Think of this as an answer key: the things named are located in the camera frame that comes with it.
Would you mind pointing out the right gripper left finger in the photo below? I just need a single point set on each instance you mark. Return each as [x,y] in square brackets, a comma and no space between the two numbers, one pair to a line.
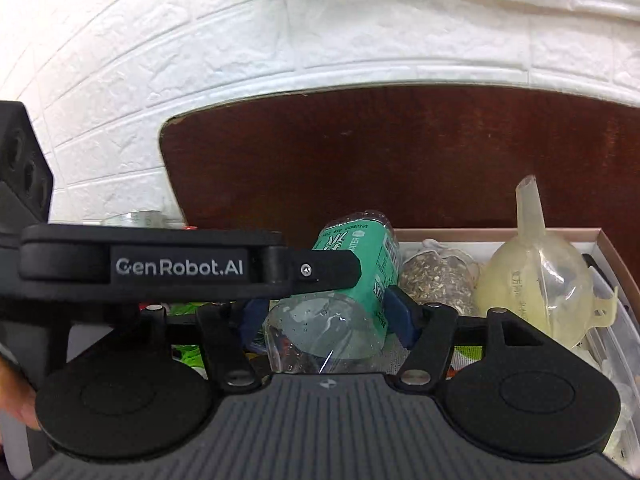
[255,317]

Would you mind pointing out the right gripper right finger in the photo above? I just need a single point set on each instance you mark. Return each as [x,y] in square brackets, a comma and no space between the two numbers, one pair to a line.
[427,332]

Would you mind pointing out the green label water bottle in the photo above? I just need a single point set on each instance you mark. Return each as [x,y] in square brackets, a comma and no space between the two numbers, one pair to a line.
[341,331]

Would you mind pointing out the clear plastic funnel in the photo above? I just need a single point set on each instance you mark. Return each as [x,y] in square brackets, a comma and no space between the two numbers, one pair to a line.
[542,278]

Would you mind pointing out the person's left hand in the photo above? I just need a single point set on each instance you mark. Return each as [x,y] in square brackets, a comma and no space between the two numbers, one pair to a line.
[17,397]

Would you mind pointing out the mesh sachet of herbs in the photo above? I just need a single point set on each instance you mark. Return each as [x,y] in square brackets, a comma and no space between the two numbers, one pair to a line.
[438,273]

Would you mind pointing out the dark brown wooden board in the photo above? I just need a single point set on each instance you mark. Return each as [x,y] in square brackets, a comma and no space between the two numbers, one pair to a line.
[426,156]

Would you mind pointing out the tan storage box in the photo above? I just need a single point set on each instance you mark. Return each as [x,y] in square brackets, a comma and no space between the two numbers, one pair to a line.
[613,350]

